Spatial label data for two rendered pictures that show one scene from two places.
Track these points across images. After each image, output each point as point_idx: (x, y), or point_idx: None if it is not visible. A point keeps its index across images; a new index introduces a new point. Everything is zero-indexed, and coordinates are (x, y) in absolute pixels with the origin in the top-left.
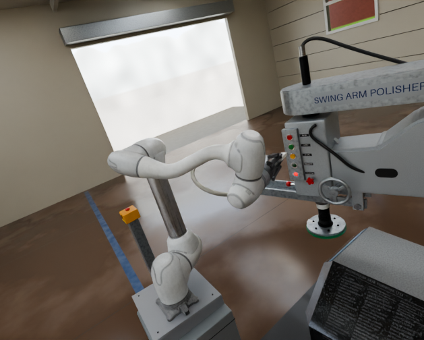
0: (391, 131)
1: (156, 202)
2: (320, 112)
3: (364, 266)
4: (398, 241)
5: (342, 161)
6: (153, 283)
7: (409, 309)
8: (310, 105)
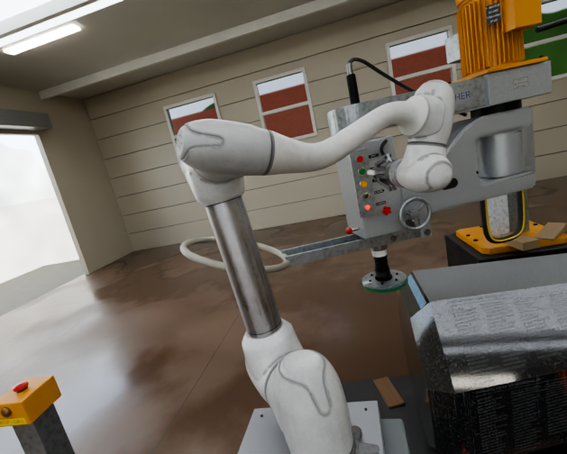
0: None
1: (233, 260)
2: (388, 126)
3: (458, 292)
4: (448, 268)
5: None
6: (302, 428)
7: (525, 302)
8: None
